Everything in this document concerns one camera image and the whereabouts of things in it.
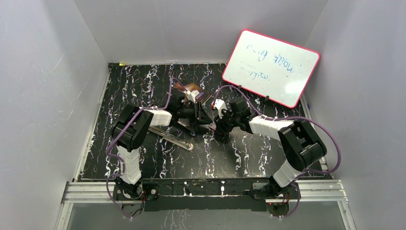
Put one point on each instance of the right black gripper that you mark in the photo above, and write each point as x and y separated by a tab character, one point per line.
221	128

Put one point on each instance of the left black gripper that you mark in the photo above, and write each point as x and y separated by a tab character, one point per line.
197	112

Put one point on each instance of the beige stapler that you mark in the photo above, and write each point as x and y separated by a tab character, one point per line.
171	138

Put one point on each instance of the red white staple box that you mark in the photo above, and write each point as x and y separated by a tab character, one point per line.
212	126

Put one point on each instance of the black stapler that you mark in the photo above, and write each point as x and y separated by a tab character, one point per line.
189	128

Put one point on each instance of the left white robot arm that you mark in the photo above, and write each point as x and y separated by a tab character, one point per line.
131	127

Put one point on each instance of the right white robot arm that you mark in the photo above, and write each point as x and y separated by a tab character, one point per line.
301	144

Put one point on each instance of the dark paperback book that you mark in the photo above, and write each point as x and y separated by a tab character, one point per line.
185	86

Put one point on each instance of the pink framed whiteboard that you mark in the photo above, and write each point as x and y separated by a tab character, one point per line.
270	67

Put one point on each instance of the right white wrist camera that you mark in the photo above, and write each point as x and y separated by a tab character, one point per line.
219	106

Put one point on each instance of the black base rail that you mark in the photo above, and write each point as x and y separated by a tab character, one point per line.
209	193

